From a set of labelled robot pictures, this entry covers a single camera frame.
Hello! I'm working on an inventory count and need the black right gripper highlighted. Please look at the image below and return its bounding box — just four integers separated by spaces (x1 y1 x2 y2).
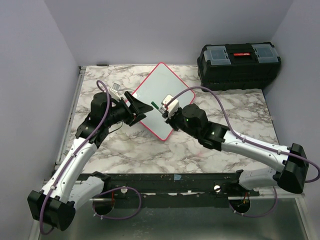
163 107 200 140

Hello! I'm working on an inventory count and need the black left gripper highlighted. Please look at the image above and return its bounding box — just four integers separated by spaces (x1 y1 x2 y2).
105 91 154 127

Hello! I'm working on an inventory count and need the green white whiteboard marker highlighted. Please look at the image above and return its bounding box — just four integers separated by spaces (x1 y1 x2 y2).
151 101 160 110

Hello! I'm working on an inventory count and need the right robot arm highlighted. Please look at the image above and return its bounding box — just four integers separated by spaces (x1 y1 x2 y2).
161 103 309 196

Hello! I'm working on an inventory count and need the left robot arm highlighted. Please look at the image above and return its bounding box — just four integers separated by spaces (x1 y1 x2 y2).
27 91 153 231

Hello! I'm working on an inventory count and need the pink framed whiteboard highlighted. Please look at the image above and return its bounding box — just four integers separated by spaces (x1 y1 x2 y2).
132 62 199 142

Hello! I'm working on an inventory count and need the black toolbox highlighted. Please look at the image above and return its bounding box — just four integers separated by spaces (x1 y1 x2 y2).
197 42 281 91

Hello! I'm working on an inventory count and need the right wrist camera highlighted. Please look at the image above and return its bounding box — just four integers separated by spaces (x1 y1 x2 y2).
160 94 180 118

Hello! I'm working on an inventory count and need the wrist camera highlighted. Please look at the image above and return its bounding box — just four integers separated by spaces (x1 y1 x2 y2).
160 94 180 118
109 83 121 101

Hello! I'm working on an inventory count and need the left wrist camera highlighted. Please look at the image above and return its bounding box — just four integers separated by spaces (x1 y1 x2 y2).
109 83 121 101

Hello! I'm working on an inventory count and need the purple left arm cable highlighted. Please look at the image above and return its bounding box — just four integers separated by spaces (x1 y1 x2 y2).
39 80 143 236

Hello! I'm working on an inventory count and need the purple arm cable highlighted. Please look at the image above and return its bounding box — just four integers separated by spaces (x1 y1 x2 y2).
39 80 143 236
169 86 320 218

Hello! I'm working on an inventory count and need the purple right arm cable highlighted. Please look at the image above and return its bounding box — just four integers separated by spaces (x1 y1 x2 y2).
169 86 320 218

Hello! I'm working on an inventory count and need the aluminium frame rail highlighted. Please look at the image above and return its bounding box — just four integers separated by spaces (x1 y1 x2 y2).
52 66 87 173

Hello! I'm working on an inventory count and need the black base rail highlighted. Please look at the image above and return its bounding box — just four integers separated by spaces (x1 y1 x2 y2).
77 171 259 209

